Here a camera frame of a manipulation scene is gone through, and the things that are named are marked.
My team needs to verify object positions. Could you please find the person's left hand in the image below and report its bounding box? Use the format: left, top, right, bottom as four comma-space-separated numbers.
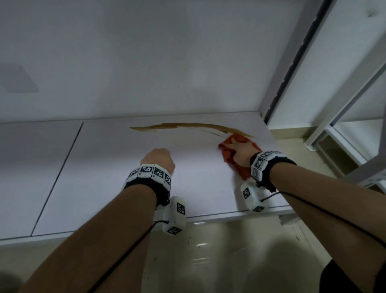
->
140, 148, 176, 175

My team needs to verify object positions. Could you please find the person's right hand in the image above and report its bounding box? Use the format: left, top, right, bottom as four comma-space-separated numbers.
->
224, 138, 261, 168

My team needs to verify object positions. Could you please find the red cleaning cloth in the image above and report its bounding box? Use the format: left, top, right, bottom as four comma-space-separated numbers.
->
218, 133, 261, 181

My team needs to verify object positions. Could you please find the white metal shelf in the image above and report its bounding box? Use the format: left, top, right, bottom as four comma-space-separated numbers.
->
0, 0, 386, 246

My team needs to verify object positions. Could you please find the person's left forearm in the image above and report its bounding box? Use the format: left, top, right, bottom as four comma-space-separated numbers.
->
18, 184, 157, 293

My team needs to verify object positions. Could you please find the person's right forearm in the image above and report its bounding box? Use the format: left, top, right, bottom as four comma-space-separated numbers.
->
269, 163, 386, 293

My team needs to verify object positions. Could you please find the black left wristband with markers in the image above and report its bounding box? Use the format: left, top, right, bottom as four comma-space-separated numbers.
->
122, 163, 172, 209

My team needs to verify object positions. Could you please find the black wristband with markers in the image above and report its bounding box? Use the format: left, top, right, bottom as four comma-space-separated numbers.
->
249, 150, 298, 193
122, 163, 172, 209

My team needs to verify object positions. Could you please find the black right wristband with markers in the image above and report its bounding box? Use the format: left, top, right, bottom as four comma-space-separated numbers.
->
249, 150, 298, 193

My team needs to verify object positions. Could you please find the white metal storage rack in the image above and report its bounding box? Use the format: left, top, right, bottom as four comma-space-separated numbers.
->
304, 30, 386, 194

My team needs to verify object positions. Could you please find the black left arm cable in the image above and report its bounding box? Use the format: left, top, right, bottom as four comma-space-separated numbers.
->
87, 220, 169, 293

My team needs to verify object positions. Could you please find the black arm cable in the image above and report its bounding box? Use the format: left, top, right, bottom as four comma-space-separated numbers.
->
261, 190, 386, 250
87, 220, 169, 293

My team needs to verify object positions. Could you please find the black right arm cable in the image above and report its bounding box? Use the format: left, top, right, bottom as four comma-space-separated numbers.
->
261, 190, 386, 250

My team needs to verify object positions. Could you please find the blank white wall plate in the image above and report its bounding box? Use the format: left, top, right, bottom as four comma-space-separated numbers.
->
0, 63, 40, 93

